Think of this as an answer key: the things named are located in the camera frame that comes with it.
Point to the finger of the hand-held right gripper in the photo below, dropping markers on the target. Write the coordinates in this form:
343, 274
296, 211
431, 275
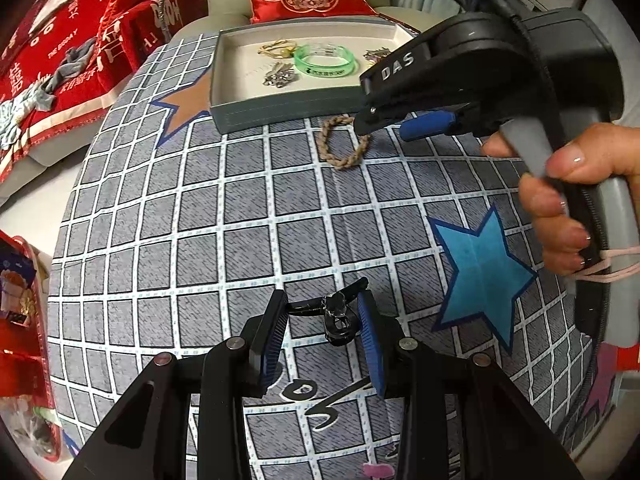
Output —
430, 125

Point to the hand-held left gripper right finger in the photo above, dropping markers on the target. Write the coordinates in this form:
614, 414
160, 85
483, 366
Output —
372, 340

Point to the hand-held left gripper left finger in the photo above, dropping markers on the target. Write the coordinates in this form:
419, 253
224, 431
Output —
272, 340

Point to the black hair clip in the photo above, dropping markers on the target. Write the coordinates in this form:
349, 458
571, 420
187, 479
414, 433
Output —
336, 322

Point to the grey jewellery tray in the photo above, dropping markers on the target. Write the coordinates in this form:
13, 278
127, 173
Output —
240, 110

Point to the person's right hand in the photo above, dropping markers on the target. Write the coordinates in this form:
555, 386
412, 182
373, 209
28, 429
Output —
550, 220

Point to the silver rhinestone hair clip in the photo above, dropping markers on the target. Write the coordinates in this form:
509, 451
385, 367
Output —
377, 55

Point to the green translucent bangle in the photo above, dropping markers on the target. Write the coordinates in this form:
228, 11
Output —
300, 62

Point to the grey checked tablecloth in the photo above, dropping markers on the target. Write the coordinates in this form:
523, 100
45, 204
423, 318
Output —
200, 210

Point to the silver ornament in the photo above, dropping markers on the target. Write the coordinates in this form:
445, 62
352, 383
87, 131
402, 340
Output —
280, 75

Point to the pink hair band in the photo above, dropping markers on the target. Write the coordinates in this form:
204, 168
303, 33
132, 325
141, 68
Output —
622, 251

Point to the pile of colourful packets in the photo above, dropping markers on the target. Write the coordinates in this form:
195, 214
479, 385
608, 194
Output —
20, 310

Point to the beige sofa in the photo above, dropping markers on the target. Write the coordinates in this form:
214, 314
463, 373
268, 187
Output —
50, 160

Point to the red printed pillow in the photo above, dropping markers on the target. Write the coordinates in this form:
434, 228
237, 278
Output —
145, 30

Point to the grey crumpled garment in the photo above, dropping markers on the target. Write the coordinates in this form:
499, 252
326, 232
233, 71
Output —
70, 67

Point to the red printed blanket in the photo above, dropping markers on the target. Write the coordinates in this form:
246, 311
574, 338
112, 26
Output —
75, 15

